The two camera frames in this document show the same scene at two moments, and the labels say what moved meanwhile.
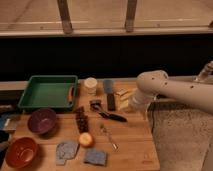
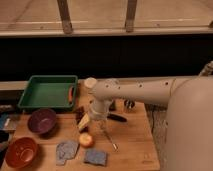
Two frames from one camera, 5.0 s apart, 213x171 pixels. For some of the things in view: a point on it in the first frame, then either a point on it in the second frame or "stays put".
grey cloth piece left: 65,151 stays put
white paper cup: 91,83 stays put
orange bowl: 21,152 stays put
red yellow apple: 86,139 stays put
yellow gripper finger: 121,92 to 84,121
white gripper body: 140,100 to 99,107
